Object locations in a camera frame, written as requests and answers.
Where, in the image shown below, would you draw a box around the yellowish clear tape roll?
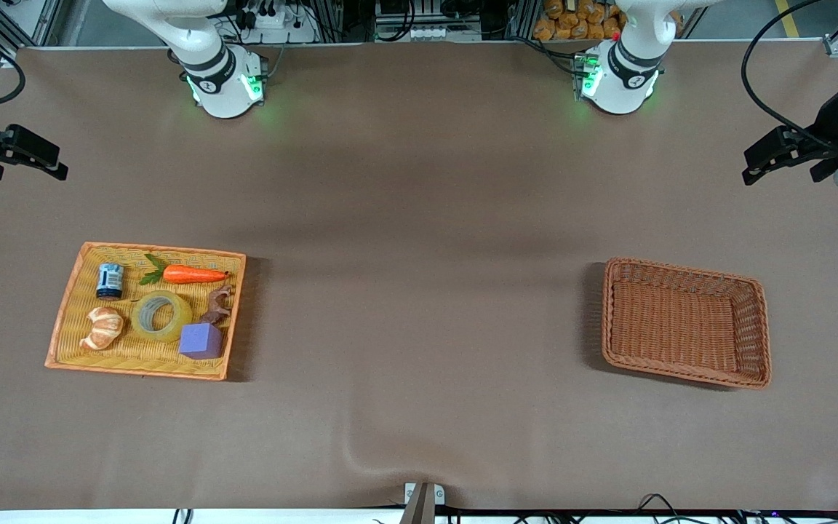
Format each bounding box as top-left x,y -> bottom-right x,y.
132,290 -> 193,343

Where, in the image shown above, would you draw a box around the small blue drink can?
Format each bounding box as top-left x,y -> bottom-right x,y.
96,263 -> 125,301

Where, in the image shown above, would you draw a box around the toy croissant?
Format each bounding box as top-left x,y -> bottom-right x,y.
79,306 -> 126,352

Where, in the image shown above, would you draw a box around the brown wicker basket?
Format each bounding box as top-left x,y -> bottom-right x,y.
601,257 -> 773,390

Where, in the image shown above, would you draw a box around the orange toy carrot green leaves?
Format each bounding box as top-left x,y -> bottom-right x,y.
139,253 -> 231,287

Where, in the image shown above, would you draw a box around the yellow woven tray orange rim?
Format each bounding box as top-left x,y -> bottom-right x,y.
44,242 -> 247,381

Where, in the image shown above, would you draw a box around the brown toy horse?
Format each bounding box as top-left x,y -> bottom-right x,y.
199,285 -> 235,325

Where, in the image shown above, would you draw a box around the purple cube block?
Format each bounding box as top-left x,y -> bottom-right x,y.
178,322 -> 224,360

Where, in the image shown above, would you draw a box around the white power strip black plugs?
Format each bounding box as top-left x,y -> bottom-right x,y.
234,0 -> 318,44

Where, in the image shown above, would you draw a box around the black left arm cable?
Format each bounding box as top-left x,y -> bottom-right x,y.
741,0 -> 838,150

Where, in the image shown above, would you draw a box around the metal table bracket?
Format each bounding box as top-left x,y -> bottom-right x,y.
399,482 -> 446,524

